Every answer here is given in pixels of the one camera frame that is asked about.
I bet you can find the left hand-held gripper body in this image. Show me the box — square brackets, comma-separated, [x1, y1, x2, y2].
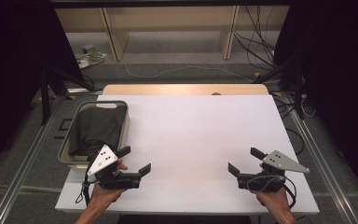
[86, 144, 143, 190]

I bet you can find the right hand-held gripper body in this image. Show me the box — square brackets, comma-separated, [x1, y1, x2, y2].
[237, 149, 310, 193]

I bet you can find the beige plastic bin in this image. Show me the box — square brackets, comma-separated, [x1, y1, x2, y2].
[58, 100, 131, 173]

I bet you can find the dark grey cloth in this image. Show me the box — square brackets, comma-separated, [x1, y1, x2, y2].
[67, 105, 128, 163]

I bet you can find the person's left hand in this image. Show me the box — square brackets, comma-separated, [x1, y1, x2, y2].
[88, 159, 129, 205]

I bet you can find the person's right hand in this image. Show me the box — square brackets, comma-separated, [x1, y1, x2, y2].
[254, 162, 291, 217]

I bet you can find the person's dark clothing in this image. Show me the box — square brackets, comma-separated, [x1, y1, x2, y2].
[117, 214, 254, 224]

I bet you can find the black metal stand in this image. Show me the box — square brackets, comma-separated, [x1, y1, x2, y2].
[254, 55, 306, 121]
[39, 65, 103, 126]

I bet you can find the dark curtain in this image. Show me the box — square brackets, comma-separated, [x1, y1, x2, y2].
[272, 0, 358, 199]
[0, 0, 87, 180]

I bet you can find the light wooden shelf unit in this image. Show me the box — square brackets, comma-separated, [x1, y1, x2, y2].
[55, 5, 291, 62]

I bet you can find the grey right gripper cable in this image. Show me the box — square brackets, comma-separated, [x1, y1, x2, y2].
[245, 175, 287, 193]

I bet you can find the black floor cable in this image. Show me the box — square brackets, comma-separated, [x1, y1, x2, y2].
[273, 96, 306, 156]

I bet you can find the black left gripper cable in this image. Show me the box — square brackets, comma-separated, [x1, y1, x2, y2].
[75, 169, 98, 207]

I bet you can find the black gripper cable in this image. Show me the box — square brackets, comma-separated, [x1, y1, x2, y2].
[283, 177, 298, 210]
[75, 169, 98, 207]

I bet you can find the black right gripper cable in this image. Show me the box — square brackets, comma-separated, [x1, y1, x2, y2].
[283, 177, 298, 210]

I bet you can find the aluminium floor rail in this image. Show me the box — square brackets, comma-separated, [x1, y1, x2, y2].
[0, 92, 68, 224]
[282, 92, 358, 224]

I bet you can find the black floor socket frame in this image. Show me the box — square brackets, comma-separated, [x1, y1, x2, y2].
[58, 118, 74, 132]

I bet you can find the white floor cable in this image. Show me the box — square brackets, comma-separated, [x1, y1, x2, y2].
[119, 59, 256, 84]

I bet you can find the small device with cables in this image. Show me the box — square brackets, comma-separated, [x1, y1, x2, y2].
[76, 44, 108, 69]

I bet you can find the bundle of black cables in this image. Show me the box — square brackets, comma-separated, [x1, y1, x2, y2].
[232, 5, 278, 70]

